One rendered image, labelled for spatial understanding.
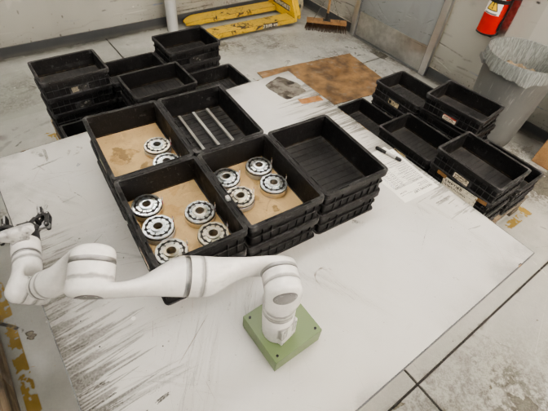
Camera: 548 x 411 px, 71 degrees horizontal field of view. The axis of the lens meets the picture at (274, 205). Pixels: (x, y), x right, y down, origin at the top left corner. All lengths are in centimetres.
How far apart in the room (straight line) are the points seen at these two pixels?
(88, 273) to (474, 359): 191
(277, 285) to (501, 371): 163
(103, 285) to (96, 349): 50
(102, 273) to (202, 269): 20
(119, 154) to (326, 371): 110
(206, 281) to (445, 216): 117
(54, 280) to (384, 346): 95
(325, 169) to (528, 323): 150
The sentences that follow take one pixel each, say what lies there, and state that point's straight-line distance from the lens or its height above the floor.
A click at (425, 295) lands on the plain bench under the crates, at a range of 148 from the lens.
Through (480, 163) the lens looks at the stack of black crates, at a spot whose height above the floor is 49.
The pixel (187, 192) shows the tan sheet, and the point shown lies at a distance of 145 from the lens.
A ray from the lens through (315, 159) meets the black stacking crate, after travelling 162.
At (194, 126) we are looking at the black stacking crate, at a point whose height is 83.
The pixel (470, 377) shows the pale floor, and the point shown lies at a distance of 226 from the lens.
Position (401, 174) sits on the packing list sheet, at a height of 70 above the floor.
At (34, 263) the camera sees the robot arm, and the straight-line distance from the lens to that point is 120.
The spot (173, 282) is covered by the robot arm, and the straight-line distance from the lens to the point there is 85.
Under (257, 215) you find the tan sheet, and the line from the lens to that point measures 137.
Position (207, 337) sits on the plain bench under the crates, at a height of 70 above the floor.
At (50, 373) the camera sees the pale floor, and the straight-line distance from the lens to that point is 214.
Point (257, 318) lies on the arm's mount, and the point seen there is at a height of 76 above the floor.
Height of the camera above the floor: 186
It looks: 47 degrees down
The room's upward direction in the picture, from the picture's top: 7 degrees clockwise
